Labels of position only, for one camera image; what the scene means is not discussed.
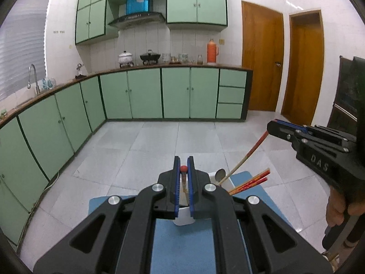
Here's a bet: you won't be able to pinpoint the red-tipped wooden utensil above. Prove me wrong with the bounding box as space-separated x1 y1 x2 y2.
180 165 190 206

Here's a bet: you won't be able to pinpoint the green wall cabinet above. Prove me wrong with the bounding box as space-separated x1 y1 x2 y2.
75 0 120 45
165 0 229 31

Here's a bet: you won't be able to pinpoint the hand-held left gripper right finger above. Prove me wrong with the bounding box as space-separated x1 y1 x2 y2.
187 156 333 274

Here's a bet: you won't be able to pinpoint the white cooking pot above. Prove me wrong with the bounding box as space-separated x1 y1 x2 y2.
118 50 134 68

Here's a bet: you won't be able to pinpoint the red-ended wooden chopstick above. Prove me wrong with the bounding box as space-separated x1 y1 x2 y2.
231 177 269 195
228 168 271 193
229 173 270 195
219 131 267 186

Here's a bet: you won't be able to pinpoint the black cabinet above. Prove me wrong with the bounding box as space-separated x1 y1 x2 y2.
326 55 365 141

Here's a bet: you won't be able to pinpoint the blue mat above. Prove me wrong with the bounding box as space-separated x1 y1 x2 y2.
88 171 294 274

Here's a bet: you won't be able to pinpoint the black range hood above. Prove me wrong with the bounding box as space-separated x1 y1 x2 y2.
108 11 166 29

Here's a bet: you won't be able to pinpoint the black wok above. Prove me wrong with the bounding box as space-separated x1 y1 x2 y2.
140 49 161 65

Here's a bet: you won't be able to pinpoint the white double utensil holder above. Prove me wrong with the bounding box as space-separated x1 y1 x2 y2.
172 172 238 226

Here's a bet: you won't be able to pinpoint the green base cabinet with drawers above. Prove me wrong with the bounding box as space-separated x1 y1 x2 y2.
98 64 254 121

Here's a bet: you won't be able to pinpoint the floor cable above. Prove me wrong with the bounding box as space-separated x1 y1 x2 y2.
29 171 60 214

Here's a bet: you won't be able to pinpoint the green base cabinet run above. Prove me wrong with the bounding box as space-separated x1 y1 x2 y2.
0 73 108 246

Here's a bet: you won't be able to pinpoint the wooden door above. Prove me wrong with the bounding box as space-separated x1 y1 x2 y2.
281 9 326 126
241 0 285 112

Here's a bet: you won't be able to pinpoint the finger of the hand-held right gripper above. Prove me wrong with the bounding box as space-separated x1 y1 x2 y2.
267 120 350 153
274 119 357 147

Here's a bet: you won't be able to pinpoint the window blinds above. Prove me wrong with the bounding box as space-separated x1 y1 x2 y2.
0 0 54 102

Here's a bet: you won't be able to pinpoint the blue box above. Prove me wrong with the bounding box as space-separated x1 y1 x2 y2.
125 0 151 15

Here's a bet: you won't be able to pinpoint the metal faucet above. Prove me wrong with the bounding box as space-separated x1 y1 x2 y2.
27 64 41 95

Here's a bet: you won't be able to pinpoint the person's right hand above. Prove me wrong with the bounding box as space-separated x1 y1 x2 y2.
326 188 365 227

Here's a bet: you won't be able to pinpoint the orange thermos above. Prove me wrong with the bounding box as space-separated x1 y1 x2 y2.
207 38 220 65

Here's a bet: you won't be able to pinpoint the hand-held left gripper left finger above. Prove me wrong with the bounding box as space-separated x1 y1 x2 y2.
34 155 181 274

